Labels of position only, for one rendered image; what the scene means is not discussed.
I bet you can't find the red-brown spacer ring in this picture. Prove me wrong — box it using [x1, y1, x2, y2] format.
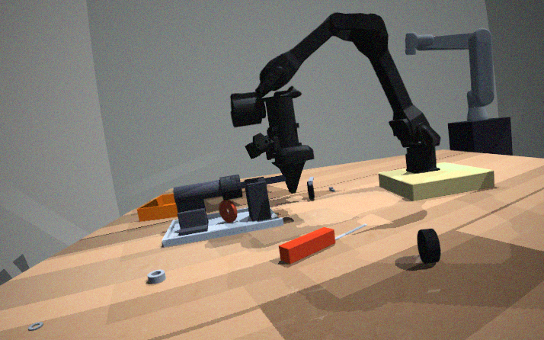
[219, 200, 237, 223]

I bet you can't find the red-handled screwdriver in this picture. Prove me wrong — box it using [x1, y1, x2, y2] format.
[279, 223, 367, 264]

